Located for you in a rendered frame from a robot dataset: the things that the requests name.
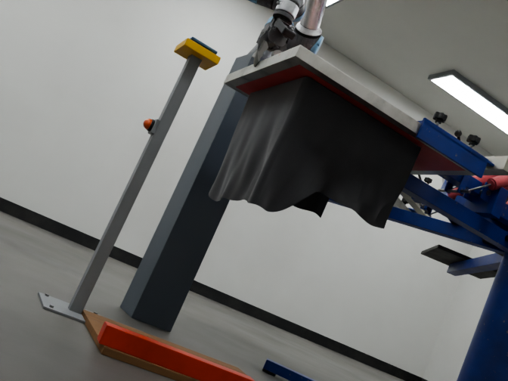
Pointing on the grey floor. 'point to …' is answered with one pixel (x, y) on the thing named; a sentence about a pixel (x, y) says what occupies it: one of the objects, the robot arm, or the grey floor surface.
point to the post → (192, 53)
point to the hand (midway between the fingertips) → (262, 66)
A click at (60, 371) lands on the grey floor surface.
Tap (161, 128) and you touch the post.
